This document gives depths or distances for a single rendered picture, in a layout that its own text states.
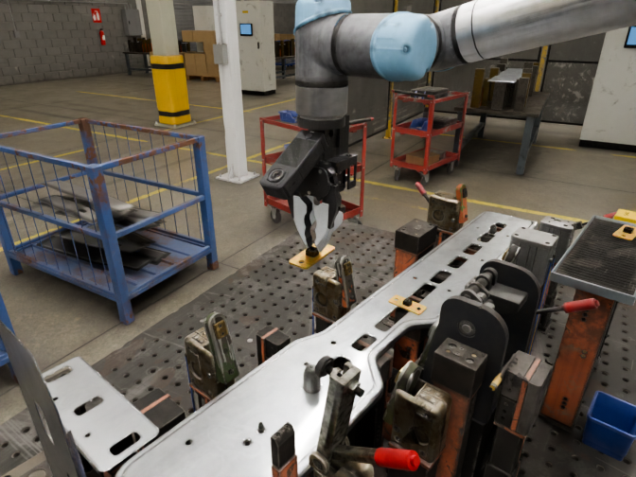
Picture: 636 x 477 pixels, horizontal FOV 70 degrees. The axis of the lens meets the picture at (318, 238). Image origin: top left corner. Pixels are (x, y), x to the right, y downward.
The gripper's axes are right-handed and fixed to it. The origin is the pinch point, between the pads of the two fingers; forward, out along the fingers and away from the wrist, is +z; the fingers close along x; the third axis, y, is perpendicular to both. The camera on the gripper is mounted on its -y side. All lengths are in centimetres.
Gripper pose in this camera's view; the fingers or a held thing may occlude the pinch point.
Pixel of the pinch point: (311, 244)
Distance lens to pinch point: 73.3
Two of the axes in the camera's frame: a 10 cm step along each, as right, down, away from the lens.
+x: -8.2, -2.5, 5.2
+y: 5.7, -3.4, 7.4
